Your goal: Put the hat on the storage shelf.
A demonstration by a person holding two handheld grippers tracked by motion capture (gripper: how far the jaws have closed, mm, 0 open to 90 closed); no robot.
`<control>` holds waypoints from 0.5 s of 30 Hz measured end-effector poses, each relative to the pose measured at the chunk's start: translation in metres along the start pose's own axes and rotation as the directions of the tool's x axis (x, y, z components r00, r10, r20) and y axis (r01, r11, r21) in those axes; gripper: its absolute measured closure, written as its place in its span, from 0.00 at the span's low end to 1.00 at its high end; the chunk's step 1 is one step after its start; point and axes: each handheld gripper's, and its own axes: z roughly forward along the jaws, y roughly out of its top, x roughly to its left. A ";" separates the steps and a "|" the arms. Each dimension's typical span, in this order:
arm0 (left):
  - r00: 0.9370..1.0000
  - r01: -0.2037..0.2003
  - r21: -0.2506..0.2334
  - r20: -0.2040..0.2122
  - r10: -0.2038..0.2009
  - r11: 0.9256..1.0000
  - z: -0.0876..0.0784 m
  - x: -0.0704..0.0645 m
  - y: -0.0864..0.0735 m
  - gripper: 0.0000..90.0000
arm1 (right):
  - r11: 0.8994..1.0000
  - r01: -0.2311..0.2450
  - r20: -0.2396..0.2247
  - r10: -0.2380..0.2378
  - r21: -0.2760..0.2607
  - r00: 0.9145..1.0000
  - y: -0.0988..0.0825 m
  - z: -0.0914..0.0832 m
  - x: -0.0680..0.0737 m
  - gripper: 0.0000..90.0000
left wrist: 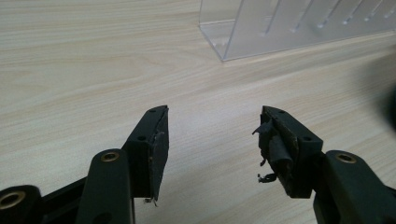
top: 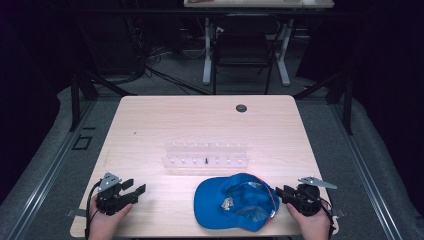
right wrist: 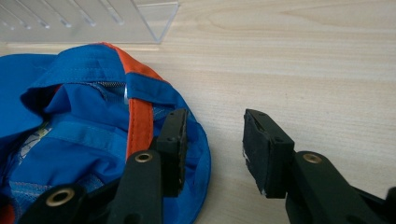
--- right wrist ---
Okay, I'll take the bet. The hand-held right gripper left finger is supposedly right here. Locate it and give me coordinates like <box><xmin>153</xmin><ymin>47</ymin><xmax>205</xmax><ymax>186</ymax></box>
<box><xmin>106</xmin><ymin>107</ymin><xmax>190</xmax><ymax>224</ymax></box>

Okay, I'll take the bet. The blue and orange bag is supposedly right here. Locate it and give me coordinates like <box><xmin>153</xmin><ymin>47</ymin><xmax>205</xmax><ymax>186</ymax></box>
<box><xmin>0</xmin><ymin>42</ymin><xmax>212</xmax><ymax>224</ymax></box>

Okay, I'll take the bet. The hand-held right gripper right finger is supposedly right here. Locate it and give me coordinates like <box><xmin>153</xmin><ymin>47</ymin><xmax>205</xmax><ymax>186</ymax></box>
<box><xmin>242</xmin><ymin>108</ymin><xmax>387</xmax><ymax>224</ymax></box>

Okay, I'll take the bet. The clear acrylic rack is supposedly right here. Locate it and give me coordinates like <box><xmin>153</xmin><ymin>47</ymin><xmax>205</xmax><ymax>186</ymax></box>
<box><xmin>0</xmin><ymin>0</ymin><xmax>180</xmax><ymax>45</ymax></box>

